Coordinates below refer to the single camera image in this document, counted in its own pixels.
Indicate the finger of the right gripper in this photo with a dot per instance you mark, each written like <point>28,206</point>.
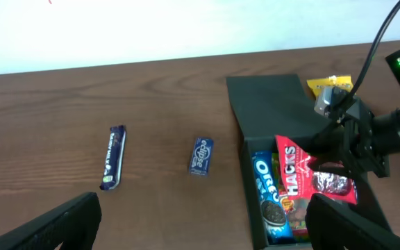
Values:
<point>330,164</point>

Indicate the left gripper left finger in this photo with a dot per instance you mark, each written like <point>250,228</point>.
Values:
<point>72,225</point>

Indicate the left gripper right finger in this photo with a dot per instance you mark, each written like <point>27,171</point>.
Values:
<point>335,227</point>

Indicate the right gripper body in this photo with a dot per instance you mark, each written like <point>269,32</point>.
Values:
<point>351,136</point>

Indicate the red Hacks candy bag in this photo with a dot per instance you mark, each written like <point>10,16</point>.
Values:
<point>301,182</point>

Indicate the blue Oreo cookie pack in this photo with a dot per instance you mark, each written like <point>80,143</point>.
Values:
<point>274,218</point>

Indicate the yellow Hacks candy bag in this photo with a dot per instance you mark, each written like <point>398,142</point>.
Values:
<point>318,84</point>

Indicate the purple Dairy Milk chocolate bar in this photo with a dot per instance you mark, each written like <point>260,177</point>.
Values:
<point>114,158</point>

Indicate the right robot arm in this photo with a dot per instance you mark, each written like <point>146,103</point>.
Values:
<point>385,126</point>

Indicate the blue Eclipse mint pack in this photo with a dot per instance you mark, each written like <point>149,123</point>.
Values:
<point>201,156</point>

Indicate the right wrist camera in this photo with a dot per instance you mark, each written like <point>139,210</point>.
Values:
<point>327,100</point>

